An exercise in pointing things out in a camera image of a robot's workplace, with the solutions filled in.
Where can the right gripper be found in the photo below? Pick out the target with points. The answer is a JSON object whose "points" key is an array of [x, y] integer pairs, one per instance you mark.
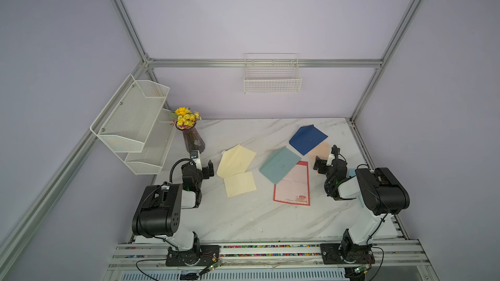
{"points": [[322, 164]]}

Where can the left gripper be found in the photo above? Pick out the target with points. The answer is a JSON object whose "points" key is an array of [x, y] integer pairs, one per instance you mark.
{"points": [[210, 170]]}

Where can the red bordered letter paper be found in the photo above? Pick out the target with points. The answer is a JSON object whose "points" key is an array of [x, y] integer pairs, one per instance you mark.
{"points": [[294, 188]]}

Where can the teal envelope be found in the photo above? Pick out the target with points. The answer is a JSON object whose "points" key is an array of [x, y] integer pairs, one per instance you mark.
{"points": [[279, 164]]}

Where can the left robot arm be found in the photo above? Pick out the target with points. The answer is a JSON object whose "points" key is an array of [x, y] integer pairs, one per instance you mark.
{"points": [[158, 215]]}

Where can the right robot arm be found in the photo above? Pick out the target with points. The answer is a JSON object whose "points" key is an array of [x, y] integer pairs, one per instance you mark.
{"points": [[380, 195]]}

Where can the dark blue envelope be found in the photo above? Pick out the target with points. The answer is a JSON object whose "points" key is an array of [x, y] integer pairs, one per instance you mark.
{"points": [[306, 139]]}

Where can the cream envelope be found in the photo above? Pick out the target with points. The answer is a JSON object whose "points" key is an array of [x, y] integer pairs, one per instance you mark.
{"points": [[235, 161]]}

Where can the peach paper sheet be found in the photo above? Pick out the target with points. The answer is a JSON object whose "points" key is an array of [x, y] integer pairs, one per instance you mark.
{"points": [[322, 151]]}

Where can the dark glass vase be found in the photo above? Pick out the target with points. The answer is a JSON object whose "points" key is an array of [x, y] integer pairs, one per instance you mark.
{"points": [[193, 140]]}

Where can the cream paper sheet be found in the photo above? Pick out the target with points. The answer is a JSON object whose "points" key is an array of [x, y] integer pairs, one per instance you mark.
{"points": [[239, 184]]}

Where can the yellow flower bouquet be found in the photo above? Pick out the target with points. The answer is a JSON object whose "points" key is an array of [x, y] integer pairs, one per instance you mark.
{"points": [[184, 118]]}

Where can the white mesh two-tier shelf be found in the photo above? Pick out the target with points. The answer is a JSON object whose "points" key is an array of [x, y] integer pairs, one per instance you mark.
{"points": [[136, 126]]}

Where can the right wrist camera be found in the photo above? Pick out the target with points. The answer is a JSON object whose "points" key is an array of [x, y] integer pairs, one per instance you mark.
{"points": [[330, 159]]}

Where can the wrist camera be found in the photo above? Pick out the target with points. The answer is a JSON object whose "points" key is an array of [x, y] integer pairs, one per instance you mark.
{"points": [[330, 159], [196, 159]]}

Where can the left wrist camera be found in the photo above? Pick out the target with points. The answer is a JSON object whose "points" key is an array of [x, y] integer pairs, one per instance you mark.
{"points": [[196, 159]]}

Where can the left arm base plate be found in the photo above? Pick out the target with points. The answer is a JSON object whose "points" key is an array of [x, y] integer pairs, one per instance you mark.
{"points": [[198, 256]]}

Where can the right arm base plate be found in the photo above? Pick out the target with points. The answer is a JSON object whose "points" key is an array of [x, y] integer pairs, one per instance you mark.
{"points": [[337, 253]]}

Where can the white wire wall basket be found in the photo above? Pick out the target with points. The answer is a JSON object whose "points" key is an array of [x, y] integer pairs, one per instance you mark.
{"points": [[271, 73]]}

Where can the aluminium front rail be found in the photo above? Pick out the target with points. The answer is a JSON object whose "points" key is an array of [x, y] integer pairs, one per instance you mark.
{"points": [[393, 259]]}

